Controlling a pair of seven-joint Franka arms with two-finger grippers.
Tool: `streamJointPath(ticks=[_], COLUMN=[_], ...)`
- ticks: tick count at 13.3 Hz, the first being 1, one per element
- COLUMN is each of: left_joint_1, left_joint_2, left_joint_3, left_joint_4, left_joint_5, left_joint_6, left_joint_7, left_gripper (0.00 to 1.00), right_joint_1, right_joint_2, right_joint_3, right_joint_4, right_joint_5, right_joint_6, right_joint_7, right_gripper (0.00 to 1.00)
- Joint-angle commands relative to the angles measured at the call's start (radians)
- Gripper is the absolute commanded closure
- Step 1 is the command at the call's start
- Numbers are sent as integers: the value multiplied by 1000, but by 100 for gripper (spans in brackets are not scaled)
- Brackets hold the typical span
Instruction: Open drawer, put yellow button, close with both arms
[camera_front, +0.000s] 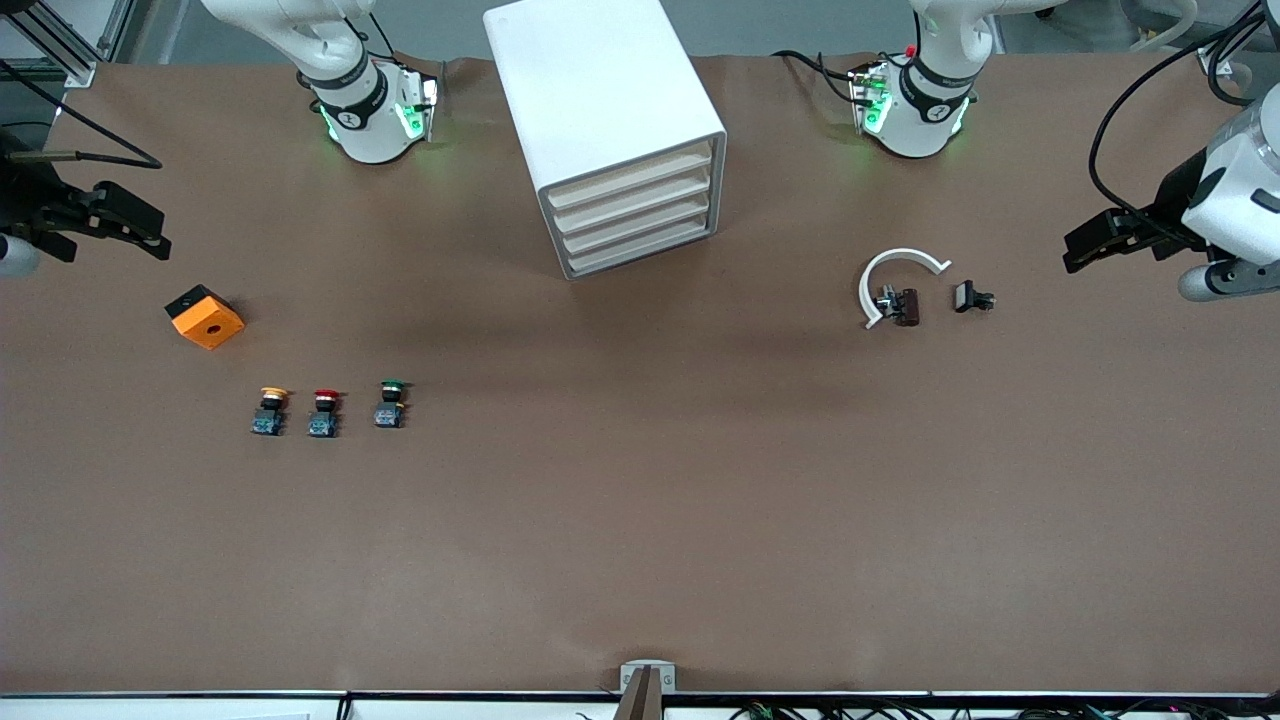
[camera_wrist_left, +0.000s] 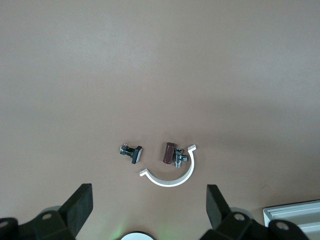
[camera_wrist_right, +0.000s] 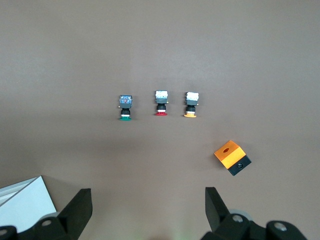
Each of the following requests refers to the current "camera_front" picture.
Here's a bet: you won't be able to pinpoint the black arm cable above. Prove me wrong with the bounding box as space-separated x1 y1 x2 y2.
0 58 163 169
1088 0 1280 251

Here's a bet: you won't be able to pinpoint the aluminium frame post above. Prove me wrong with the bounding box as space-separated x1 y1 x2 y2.
1198 40 1251 79
0 0 136 89

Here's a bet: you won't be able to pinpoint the white curved plastic clip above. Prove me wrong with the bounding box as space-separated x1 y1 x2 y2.
860 247 952 330

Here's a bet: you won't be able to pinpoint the yellow push button switch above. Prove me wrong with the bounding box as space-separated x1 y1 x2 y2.
250 386 291 437

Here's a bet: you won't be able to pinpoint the white drawer cabinet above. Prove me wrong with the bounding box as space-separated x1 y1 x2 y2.
483 0 728 281

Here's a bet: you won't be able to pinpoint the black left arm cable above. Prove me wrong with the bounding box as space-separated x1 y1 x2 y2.
1088 0 1280 251

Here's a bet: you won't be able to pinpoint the brown camera post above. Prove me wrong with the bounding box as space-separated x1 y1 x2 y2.
612 668 669 720

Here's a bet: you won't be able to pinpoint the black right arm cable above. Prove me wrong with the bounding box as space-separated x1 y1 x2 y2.
0 58 163 169

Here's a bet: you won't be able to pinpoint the pale curved hose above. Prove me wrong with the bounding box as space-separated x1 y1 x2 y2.
1125 0 1199 53

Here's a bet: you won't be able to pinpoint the orange button enclosure box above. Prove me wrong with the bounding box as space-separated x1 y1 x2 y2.
164 284 246 351

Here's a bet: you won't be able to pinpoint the black base cable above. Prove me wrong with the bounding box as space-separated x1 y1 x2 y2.
770 48 863 107
345 0 401 63

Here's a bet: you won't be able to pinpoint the green push button switch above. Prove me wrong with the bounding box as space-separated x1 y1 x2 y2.
374 379 411 429

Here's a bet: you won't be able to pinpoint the black left base cable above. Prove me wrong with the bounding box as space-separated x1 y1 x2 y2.
770 48 863 107

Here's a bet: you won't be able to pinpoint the red push button switch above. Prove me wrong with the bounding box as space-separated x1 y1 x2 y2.
306 388 343 439

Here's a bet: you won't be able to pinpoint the grey metal bracket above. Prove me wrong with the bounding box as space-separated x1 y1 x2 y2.
620 660 677 693

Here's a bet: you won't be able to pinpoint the black right base cable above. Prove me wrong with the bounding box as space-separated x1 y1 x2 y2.
345 0 401 63

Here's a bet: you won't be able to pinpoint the tangled black cables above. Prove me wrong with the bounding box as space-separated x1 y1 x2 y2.
730 700 1280 720

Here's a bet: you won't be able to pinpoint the small brown electrical component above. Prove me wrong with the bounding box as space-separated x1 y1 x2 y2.
876 285 921 328

